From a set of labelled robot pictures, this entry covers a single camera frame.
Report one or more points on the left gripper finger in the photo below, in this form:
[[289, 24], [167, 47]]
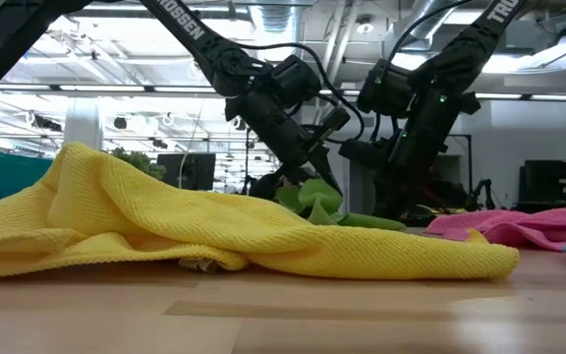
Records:
[[327, 169], [283, 179]]

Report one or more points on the black flat screen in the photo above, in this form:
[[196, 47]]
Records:
[[197, 172]]

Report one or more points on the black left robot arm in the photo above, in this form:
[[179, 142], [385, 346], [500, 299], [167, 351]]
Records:
[[185, 24]]

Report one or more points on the round black ceiling speaker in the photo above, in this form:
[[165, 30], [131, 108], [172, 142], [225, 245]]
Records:
[[120, 123]]

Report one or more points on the green microfiber towel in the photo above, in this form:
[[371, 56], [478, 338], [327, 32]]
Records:
[[320, 194]]

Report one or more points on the black cabinet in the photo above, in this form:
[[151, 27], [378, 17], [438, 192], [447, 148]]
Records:
[[558, 182]]

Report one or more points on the pink microfiber towel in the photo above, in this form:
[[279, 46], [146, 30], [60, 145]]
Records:
[[519, 226]]

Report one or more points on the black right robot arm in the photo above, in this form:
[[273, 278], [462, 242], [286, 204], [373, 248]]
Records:
[[465, 49]]

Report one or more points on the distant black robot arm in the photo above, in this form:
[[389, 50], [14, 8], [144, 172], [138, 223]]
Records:
[[482, 187]]

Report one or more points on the white column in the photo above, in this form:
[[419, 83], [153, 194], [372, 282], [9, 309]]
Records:
[[82, 128]]

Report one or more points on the large silver ventilation duct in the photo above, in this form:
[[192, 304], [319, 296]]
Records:
[[440, 19]]

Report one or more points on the green artificial plant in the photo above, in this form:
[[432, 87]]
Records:
[[140, 161]]

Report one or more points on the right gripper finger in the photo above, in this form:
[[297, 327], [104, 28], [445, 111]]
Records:
[[387, 196], [411, 194]]

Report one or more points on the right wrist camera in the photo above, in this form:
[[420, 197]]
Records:
[[361, 152]]

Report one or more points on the tall black metal frame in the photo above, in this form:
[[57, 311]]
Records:
[[470, 162]]

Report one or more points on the round ceiling fixture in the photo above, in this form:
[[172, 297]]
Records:
[[364, 27]]

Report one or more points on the yellow microfiber towel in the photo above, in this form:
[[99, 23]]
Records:
[[165, 221]]

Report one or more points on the small silver spiral duct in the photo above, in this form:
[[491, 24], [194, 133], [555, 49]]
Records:
[[275, 24]]

